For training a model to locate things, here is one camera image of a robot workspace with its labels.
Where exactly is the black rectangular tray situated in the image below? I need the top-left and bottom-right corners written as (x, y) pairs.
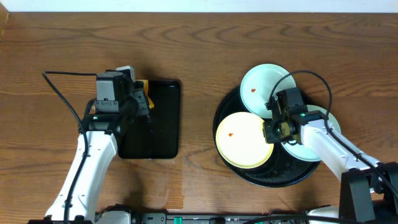
top-left (118, 80), bottom-right (181, 159)

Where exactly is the black round tray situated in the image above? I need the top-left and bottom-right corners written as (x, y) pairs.
top-left (213, 86), bottom-right (320, 188)

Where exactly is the yellow plate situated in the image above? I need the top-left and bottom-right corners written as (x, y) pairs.
top-left (215, 112), bottom-right (274, 169)

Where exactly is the green and yellow sponge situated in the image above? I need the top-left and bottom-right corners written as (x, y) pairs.
top-left (137, 80), bottom-right (154, 109)

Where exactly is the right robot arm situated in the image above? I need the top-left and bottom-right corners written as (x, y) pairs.
top-left (263, 88), bottom-right (397, 223)

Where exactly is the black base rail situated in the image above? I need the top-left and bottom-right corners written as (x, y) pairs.
top-left (93, 212), bottom-right (312, 224)

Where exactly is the light blue plate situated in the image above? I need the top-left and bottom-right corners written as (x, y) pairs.
top-left (240, 63), bottom-right (289, 119)
top-left (282, 113), bottom-right (341, 162)

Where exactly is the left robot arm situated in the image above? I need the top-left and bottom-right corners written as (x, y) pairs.
top-left (44, 66), bottom-right (150, 223)

